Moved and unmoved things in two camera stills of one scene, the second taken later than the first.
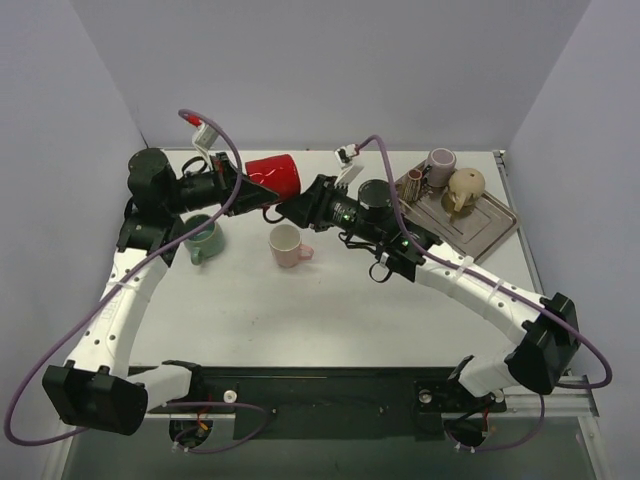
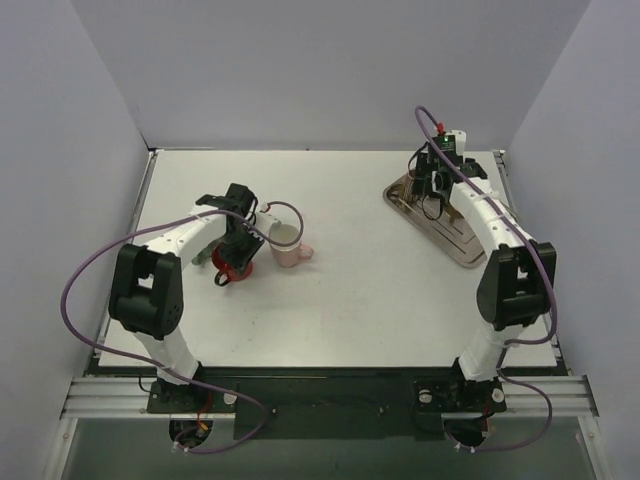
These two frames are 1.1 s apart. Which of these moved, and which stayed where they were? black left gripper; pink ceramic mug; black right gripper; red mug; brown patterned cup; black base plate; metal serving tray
Moved: black right gripper; black left gripper; red mug
Stayed: black base plate; metal serving tray; pink ceramic mug; brown patterned cup
